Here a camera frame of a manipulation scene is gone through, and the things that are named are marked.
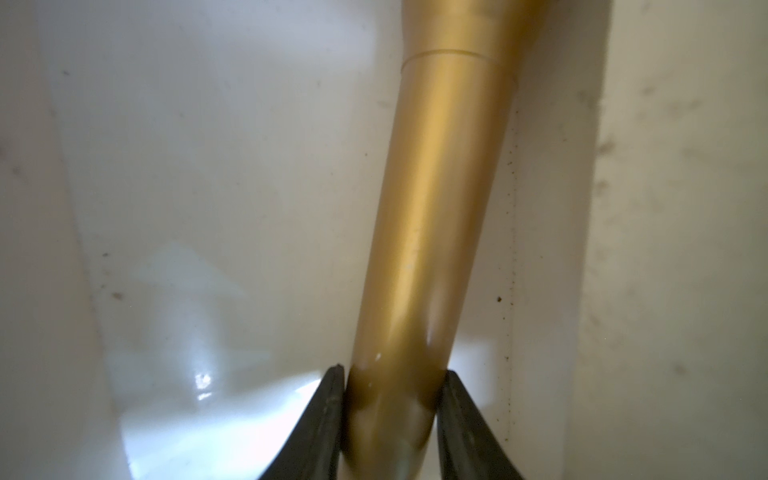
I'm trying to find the gold microphone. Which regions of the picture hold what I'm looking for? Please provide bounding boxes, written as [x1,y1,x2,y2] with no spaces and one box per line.
[342,1,547,479]

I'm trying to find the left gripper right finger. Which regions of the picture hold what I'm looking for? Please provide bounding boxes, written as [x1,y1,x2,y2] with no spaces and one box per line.
[437,370,523,480]

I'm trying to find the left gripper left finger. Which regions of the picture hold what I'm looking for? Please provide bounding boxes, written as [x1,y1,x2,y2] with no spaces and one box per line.
[260,364,346,480]

